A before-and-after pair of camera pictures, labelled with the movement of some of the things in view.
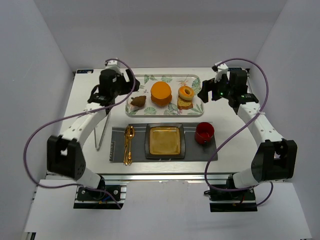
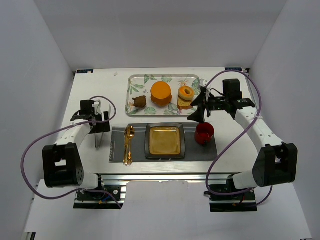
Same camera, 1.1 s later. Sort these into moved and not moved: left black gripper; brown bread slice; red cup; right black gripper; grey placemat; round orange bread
Moved: right black gripper; left black gripper
Not moved: grey placemat; brown bread slice; round orange bread; red cup
